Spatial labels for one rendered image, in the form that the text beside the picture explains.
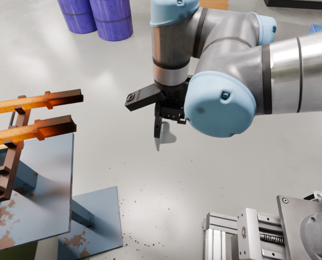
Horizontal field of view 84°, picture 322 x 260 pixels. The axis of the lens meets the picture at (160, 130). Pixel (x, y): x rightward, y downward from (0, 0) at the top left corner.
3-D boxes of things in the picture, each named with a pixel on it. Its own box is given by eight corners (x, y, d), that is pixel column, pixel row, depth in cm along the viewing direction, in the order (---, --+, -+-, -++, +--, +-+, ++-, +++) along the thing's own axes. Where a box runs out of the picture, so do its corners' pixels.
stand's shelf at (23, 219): (74, 134, 81) (72, 131, 80) (70, 232, 58) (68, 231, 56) (1, 148, 77) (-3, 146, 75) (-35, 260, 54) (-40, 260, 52)
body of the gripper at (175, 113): (185, 127, 46) (191, 91, 36) (152, 122, 47) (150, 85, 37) (188, 106, 51) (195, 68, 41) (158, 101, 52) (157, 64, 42)
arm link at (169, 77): (148, 67, 34) (156, 45, 39) (149, 86, 38) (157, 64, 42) (188, 71, 33) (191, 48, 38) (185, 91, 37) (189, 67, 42)
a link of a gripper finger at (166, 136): (173, 158, 47) (179, 124, 45) (151, 154, 48) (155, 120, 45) (174, 153, 50) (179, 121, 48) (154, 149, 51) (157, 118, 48)
